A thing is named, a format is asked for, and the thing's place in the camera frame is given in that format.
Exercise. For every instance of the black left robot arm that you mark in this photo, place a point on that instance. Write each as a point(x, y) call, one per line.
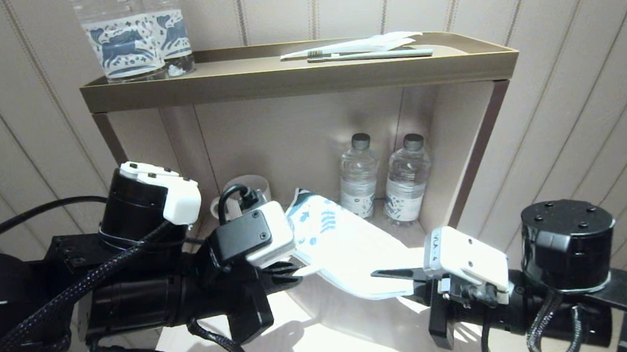
point(132, 305)

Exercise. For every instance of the grey-green toothbrush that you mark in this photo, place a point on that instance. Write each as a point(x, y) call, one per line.
point(388, 55)

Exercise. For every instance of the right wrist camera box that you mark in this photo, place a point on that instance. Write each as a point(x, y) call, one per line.
point(468, 259)

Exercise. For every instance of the brass coloured tray shelf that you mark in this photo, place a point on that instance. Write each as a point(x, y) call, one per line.
point(282, 82)

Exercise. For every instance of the white paper wrapper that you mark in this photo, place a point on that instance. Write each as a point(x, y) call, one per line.
point(370, 43)

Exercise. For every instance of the large bottle horse print label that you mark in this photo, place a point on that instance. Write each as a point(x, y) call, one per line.
point(123, 45)
point(176, 35)

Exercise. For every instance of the white ribbed ceramic mug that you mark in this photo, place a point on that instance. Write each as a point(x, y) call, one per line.
point(261, 189)

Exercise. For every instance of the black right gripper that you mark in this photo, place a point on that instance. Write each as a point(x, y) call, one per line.
point(490, 316)

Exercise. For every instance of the small clear water bottle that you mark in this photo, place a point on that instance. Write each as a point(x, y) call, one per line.
point(357, 172)
point(406, 185)

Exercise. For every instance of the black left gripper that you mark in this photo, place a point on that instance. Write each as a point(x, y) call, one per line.
point(245, 301)

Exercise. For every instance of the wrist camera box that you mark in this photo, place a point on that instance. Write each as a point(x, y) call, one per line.
point(256, 237)
point(468, 259)

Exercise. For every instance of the white horse-print zip pouch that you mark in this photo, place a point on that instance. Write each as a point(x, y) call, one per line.
point(348, 246)

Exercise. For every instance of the beige open shelf cabinet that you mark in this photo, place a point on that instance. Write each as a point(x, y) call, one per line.
point(299, 137)

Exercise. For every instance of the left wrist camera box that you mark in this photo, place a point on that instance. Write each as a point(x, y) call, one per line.
point(256, 237)

